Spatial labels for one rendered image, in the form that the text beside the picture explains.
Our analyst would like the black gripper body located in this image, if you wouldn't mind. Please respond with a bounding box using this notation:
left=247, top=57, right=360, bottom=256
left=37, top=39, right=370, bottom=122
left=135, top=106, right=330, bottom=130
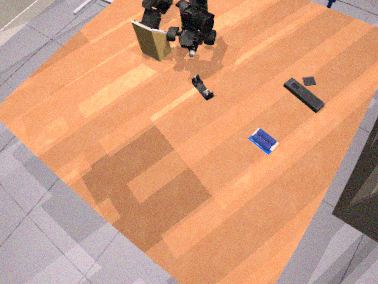
left=166, top=22, right=216, bottom=45

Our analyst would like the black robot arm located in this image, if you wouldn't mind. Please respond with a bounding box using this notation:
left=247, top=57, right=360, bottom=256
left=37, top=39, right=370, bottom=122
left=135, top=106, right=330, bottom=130
left=138, top=0, right=215, bottom=50

